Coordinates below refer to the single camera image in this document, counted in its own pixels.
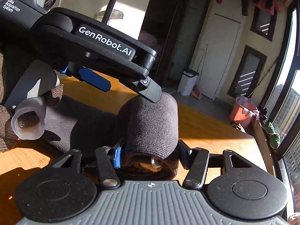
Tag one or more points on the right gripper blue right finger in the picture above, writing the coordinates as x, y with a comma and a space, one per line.
196, 161

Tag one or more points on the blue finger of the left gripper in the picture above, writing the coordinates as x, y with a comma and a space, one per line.
86, 75
146, 88

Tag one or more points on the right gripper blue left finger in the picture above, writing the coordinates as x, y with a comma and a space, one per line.
108, 163

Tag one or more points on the black knit sock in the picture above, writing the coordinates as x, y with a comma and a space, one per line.
147, 133

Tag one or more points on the left gloved hand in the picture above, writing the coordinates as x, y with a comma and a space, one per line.
10, 74

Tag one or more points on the white trash bin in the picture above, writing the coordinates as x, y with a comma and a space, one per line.
187, 82

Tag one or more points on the pink dustpan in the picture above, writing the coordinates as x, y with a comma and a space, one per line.
196, 92

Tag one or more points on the shoes on floor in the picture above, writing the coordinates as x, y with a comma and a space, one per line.
237, 126

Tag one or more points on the pink plastic bucket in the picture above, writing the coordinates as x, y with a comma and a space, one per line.
244, 111

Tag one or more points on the far green slipper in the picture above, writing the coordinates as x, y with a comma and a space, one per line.
269, 128

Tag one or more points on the near pink baby shoe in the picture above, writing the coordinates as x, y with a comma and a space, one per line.
294, 219

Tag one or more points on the black vacuum handle pole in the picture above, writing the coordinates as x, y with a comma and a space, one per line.
108, 11

